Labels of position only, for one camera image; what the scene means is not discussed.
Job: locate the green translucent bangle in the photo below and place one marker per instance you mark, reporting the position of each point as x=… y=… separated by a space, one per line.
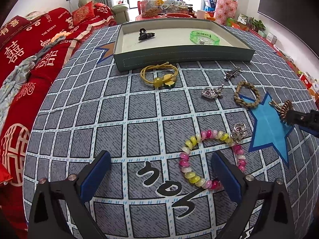
x=199 y=37

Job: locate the green potted plant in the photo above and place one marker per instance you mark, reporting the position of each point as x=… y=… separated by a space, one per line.
x=256 y=25

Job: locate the red plastic basin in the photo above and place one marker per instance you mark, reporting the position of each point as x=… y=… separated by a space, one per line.
x=177 y=15

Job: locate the blue grey checked tablecloth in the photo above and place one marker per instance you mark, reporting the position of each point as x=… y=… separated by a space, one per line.
x=91 y=107

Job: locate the red embroidered cushion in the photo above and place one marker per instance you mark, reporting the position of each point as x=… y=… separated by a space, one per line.
x=85 y=12

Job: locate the black hair claw clip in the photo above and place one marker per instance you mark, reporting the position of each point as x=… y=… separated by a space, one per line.
x=144 y=35

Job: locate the beige armchair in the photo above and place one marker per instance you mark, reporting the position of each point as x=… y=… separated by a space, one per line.
x=119 y=11

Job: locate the pink floral gift box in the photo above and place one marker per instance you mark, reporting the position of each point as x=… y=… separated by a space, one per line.
x=224 y=9

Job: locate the silver metal hair clip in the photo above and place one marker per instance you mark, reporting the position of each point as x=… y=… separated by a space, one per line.
x=232 y=73

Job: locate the silver heart pendant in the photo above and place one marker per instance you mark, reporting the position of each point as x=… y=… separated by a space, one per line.
x=212 y=93

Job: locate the red round table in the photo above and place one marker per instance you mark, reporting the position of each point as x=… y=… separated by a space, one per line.
x=141 y=18

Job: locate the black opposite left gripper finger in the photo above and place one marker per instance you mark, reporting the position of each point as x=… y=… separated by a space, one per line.
x=308 y=122

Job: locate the dark green tray box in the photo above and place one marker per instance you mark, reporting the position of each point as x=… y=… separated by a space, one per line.
x=172 y=43

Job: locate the red sofa with cover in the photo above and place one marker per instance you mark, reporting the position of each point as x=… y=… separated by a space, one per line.
x=33 y=51

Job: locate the clear snack jar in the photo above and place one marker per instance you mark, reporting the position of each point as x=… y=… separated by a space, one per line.
x=149 y=8

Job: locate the grey floral blanket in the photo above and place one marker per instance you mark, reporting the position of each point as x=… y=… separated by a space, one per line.
x=15 y=80

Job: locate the black wall television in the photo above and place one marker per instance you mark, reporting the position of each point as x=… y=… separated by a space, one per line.
x=300 y=17

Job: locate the white mug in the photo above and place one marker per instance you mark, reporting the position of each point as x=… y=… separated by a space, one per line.
x=201 y=14

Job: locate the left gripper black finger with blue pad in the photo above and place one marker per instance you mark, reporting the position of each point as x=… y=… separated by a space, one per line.
x=275 y=219
x=46 y=218

